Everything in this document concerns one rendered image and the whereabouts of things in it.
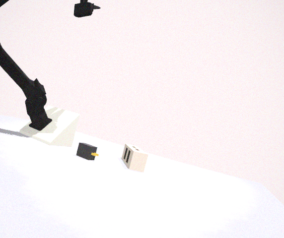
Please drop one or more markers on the black two-prong plug charger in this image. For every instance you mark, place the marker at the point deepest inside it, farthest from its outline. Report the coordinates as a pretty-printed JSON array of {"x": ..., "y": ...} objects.
[{"x": 86, "y": 151}]

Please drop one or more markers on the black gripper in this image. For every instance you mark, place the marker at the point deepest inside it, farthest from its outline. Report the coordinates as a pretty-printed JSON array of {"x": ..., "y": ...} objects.
[{"x": 84, "y": 8}]

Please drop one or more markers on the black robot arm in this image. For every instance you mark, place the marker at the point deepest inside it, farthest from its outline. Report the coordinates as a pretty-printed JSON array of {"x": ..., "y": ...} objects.
[{"x": 33, "y": 90}]

